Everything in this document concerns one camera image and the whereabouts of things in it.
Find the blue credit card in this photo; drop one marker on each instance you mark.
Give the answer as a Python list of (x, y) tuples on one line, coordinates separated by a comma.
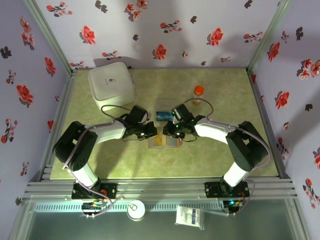
[(163, 116)]

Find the brown card holder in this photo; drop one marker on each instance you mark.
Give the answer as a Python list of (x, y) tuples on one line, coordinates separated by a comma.
[(173, 143)]

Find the yellow credit card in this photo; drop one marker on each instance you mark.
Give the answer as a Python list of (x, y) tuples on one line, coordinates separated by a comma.
[(161, 141)]

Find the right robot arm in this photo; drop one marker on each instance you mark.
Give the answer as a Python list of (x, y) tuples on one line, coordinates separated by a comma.
[(212, 131)]

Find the transparent acrylic card tray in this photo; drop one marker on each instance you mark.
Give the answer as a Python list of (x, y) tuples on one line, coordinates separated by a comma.
[(166, 103)]

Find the vitamin bottle with orange cap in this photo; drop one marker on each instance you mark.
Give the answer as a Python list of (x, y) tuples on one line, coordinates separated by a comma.
[(198, 93)]

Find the white square lidded box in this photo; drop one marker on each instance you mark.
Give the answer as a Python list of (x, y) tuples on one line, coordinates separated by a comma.
[(110, 82)]

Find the round tin can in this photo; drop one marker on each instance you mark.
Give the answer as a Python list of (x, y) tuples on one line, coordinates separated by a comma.
[(136, 211)]

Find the white tissue packet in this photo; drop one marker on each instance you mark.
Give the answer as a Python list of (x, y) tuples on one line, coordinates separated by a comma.
[(190, 217)]

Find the aluminium side rail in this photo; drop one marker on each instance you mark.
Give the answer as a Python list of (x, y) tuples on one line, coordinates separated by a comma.
[(64, 105), (264, 112)]

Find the wide aluminium base rail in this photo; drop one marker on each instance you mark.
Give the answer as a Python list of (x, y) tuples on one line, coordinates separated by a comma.
[(160, 187)]

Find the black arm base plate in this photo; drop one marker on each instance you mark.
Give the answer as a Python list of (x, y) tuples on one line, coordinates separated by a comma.
[(212, 190), (110, 191)]

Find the aluminium corner post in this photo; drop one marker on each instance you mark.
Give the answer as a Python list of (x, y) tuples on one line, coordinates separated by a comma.
[(50, 37), (267, 37)]

